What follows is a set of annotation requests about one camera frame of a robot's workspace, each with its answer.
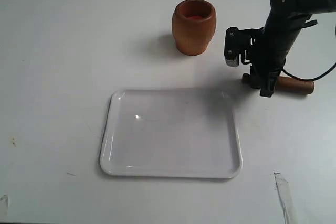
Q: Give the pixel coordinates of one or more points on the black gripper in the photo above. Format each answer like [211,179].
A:
[269,55]

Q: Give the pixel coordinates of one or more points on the dark wooden pestle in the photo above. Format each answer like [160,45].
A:
[288,84]

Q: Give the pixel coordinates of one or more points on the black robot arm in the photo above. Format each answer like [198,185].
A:
[297,12]

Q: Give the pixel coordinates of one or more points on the brown wooden mortar cup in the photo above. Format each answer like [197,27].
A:
[193,36]

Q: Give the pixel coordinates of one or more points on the white rectangular tray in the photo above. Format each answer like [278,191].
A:
[179,133]

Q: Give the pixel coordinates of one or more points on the clear tape strip right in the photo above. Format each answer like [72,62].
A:
[285,198]

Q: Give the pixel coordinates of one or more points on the clear tape piece left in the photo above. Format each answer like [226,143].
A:
[4,202]

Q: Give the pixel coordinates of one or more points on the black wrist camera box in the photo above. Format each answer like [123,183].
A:
[238,45]

